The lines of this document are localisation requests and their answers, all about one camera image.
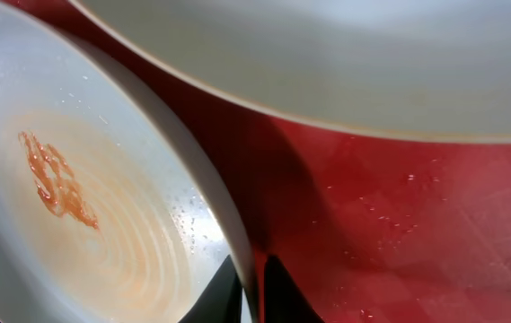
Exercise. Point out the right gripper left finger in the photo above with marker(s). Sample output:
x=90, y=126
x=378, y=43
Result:
x=221, y=301

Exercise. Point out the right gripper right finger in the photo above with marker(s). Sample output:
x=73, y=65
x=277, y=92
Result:
x=283, y=301

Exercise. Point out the white plate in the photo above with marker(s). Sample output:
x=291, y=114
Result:
x=110, y=211
x=419, y=70

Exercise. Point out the red plastic tray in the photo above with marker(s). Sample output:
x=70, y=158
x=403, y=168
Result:
x=371, y=230

